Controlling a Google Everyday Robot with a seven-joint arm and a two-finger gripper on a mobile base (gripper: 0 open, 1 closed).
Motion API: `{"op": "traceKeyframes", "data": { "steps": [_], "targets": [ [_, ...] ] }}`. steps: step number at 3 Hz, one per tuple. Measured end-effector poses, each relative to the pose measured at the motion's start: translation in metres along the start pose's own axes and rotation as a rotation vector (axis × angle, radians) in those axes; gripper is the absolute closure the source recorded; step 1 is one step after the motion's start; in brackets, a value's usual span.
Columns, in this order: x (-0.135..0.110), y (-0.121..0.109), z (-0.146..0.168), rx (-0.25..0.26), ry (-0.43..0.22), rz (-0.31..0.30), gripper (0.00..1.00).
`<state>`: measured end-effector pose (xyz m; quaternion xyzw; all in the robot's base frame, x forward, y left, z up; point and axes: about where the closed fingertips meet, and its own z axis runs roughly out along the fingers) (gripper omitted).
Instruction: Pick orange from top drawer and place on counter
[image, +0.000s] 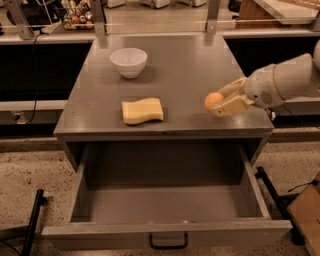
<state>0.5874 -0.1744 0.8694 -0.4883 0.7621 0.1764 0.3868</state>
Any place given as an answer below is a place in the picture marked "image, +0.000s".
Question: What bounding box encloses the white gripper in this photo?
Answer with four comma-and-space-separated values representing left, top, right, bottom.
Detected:
210, 64, 284, 117

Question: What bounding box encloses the orange fruit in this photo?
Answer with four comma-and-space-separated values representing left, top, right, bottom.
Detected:
204, 92, 224, 110

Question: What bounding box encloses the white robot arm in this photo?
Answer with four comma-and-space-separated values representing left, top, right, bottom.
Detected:
204, 41, 320, 117

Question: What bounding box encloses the grey cabinet counter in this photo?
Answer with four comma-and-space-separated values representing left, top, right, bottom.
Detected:
55, 34, 273, 168

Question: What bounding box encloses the open grey top drawer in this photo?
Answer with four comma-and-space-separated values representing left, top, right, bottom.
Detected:
43, 140, 291, 250

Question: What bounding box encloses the yellow sponge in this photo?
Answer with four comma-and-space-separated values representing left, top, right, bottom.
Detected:
122, 98, 164, 125

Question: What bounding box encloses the white ceramic bowl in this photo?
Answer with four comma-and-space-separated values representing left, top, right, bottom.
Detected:
110, 48, 148, 78

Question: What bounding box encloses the black metal leg right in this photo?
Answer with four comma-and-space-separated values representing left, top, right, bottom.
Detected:
255, 166, 305, 245

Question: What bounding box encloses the black metal leg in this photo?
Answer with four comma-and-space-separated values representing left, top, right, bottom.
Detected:
0, 189, 46, 256
255, 166, 305, 245

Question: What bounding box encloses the cardboard box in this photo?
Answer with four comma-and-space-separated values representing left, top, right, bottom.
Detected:
289, 174, 320, 256

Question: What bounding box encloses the pile of colourful items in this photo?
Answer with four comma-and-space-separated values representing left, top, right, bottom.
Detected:
62, 0, 94, 30

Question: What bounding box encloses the black metal leg left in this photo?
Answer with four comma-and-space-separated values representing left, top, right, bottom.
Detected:
0, 189, 46, 256

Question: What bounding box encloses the black drawer handle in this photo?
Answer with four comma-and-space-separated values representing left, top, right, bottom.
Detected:
148, 233, 189, 250

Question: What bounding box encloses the black hanging cable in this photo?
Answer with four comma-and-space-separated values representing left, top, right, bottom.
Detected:
25, 31, 42, 125

